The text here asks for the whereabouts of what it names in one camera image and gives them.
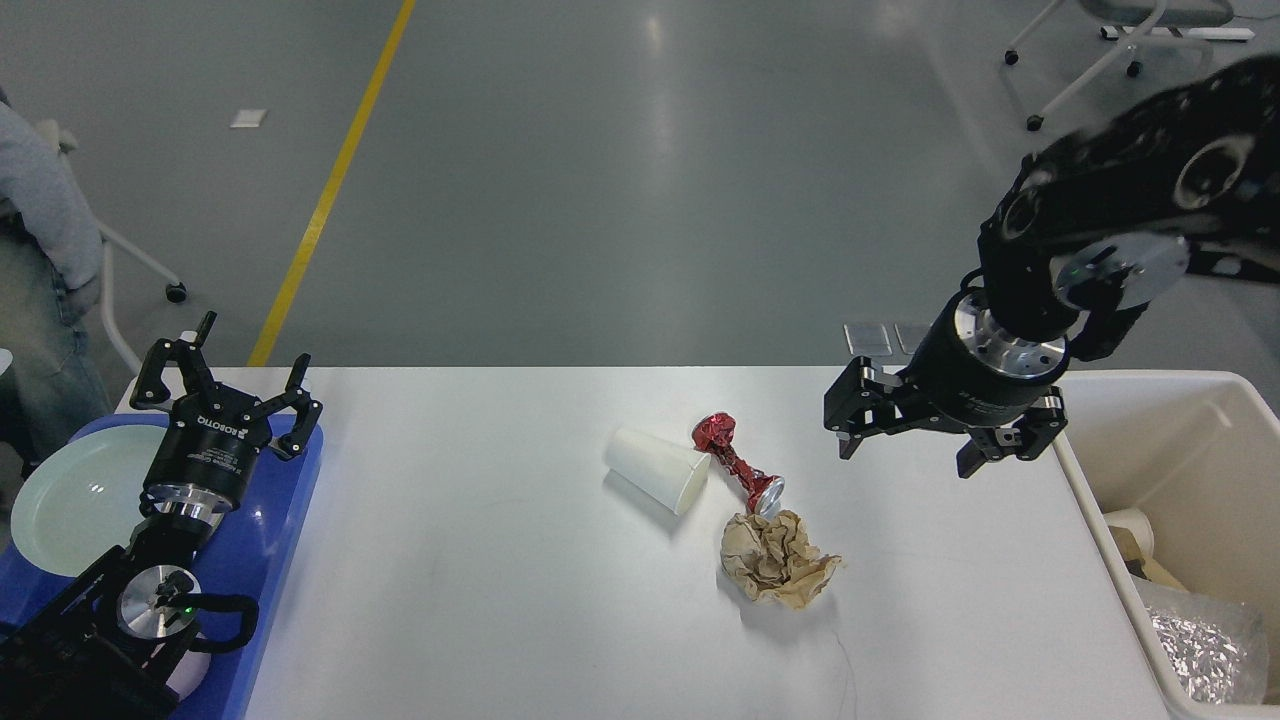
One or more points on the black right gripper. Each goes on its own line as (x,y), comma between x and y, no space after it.
(968,368)

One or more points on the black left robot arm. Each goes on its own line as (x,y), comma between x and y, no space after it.
(108,643)

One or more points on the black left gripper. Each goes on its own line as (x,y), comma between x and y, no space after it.
(212,455)

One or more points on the crushed red can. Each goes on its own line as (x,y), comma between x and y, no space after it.
(714,435)

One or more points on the brown paper ball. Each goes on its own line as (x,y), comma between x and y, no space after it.
(773,560)

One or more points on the brown paper bag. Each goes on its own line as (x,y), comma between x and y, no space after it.
(1154,572)

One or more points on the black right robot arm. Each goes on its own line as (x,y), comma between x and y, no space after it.
(1092,229)

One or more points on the white floor bar far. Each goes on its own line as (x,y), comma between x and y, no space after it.
(1240,35)

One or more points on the white paper cup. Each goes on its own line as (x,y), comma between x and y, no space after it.
(673,475)

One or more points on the aluminium foil sheet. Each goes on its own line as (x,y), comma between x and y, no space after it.
(1218,650)

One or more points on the white chair left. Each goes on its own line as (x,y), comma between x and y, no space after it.
(176,291)

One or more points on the pink mug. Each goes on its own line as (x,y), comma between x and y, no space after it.
(189,673)

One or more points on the seated person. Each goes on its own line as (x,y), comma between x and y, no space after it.
(51,264)

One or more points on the mint green plate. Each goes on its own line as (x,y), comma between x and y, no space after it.
(85,499)

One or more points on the paper cup in bin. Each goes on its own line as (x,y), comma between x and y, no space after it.
(1137,523)

